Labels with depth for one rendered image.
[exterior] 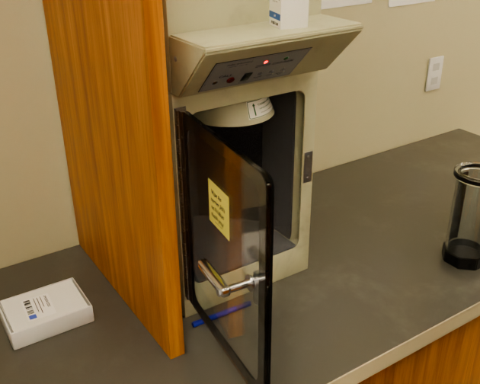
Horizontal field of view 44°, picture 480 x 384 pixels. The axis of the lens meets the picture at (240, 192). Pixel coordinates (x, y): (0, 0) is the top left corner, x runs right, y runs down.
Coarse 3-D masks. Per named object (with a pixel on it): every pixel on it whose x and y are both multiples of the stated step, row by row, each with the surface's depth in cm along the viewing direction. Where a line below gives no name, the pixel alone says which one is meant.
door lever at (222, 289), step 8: (200, 264) 90; (208, 264) 90; (208, 272) 88; (216, 272) 88; (216, 280) 86; (224, 280) 86; (248, 280) 86; (216, 288) 85; (224, 288) 84; (232, 288) 85; (240, 288) 86; (248, 288) 87; (224, 296) 85
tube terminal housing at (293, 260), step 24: (168, 0) 93; (192, 0) 95; (216, 0) 97; (240, 0) 100; (312, 0) 108; (168, 24) 94; (192, 24) 96; (216, 24) 99; (240, 24) 102; (168, 48) 96; (168, 72) 98; (312, 72) 115; (168, 96) 100; (192, 96) 102; (216, 96) 104; (240, 96) 107; (264, 96) 110; (312, 96) 117; (312, 120) 119; (312, 144) 122; (312, 168) 125; (288, 264) 132; (192, 312) 121
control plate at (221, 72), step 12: (240, 60) 93; (252, 60) 95; (264, 60) 97; (276, 60) 99; (288, 60) 101; (300, 60) 103; (216, 72) 94; (228, 72) 96; (240, 72) 98; (264, 72) 102; (276, 72) 104; (288, 72) 106; (204, 84) 96; (216, 84) 98; (228, 84) 100; (240, 84) 102
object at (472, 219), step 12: (456, 168) 130; (468, 168) 133; (456, 180) 131; (468, 180) 126; (456, 192) 131; (468, 192) 128; (456, 204) 131; (468, 204) 129; (456, 216) 132; (468, 216) 130; (456, 228) 133; (468, 228) 131; (456, 240) 134; (468, 240) 132; (456, 252) 135; (468, 252) 133
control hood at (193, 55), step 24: (264, 24) 101; (312, 24) 101; (336, 24) 101; (360, 24) 102; (192, 48) 89; (216, 48) 87; (240, 48) 90; (264, 48) 93; (288, 48) 97; (312, 48) 101; (336, 48) 105; (192, 72) 91
